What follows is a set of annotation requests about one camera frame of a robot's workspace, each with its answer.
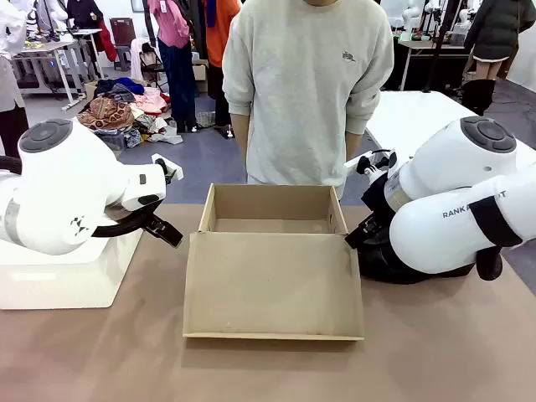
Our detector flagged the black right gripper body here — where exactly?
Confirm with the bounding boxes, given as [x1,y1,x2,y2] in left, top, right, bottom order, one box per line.
[360,173,394,227]

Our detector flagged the black tripod stand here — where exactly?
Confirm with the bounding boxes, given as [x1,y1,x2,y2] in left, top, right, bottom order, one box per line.
[422,0,458,93]

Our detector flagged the black covered table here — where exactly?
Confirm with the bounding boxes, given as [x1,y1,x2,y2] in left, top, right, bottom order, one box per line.
[393,35,477,92]

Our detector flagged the pale pink jacket on chair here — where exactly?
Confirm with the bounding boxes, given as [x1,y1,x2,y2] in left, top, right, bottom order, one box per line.
[130,37,165,87]

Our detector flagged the bystander in dark green jacket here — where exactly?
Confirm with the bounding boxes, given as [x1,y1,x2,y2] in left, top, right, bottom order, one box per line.
[462,0,536,81]

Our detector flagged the person in grey sweatshirt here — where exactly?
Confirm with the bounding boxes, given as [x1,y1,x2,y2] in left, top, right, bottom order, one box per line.
[221,0,395,198]

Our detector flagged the red hanging garment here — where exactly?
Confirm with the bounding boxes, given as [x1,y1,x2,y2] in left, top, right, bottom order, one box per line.
[95,19,119,63]

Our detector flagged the person's left forearm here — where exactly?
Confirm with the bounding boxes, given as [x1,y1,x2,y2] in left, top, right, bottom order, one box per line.
[345,131,364,162]

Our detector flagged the dark hanging garment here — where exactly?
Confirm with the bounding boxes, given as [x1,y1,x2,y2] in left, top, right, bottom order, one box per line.
[179,0,209,60]

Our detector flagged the grey standing desk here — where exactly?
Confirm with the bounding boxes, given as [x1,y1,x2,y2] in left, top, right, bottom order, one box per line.
[11,39,106,112]

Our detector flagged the mannequin with orange garment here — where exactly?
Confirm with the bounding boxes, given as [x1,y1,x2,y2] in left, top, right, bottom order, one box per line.
[202,0,243,139]

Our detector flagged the brown cardboard shoe box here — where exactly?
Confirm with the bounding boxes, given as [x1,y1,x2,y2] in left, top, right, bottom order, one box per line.
[182,183,366,342]

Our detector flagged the dark grey chair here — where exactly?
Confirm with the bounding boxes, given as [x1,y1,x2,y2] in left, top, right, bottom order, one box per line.
[109,17,136,72]

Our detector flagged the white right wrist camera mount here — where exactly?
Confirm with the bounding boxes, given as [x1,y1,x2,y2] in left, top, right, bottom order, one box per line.
[343,149,399,182]

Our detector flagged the white plastic storage bin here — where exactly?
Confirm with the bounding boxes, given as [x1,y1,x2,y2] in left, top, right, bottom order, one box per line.
[0,228,144,311]

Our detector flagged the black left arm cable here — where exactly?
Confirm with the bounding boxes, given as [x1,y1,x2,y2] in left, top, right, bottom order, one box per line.
[0,154,165,240]

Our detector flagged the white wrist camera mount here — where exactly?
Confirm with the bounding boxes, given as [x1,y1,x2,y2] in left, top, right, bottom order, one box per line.
[150,153,184,182]
[343,149,399,182]

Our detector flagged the person's right forearm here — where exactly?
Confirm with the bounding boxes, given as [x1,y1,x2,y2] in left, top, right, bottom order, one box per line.
[230,112,252,167]

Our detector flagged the small background cardboard box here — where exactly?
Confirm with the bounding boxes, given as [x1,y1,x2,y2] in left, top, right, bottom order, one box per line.
[191,60,209,94]

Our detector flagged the mannequin pink shirt blue jeans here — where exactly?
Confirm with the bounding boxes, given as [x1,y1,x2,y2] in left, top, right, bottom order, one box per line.
[147,0,198,134]

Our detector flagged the white table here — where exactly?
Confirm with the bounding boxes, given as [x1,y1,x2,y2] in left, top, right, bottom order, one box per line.
[364,90,536,168]

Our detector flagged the bystander in black top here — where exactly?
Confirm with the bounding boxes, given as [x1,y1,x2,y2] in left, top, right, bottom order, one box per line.
[65,0,104,30]

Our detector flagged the pile of colourful clothes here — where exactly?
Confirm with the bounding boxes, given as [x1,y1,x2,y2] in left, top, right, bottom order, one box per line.
[76,76,185,150]

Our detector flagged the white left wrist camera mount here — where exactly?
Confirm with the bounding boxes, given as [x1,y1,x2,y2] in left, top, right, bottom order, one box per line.
[150,153,184,182]

